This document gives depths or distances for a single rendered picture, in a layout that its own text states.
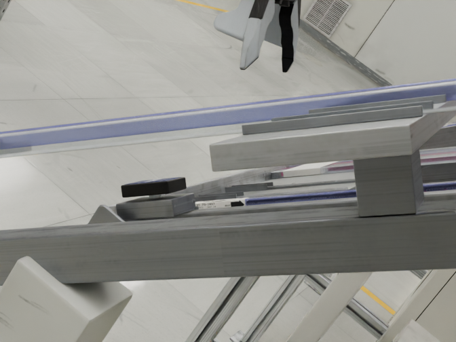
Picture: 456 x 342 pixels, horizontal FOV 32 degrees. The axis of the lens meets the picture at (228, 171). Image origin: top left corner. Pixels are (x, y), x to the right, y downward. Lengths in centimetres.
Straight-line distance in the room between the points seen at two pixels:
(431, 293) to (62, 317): 178
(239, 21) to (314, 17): 902
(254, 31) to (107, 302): 44
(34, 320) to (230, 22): 49
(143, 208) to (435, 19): 894
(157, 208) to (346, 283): 112
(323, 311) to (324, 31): 815
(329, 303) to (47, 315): 138
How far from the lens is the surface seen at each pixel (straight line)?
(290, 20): 97
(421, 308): 223
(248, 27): 88
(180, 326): 224
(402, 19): 967
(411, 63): 962
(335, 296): 183
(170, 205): 73
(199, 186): 100
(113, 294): 52
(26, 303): 51
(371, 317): 222
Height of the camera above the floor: 107
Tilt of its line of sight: 17 degrees down
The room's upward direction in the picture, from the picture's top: 34 degrees clockwise
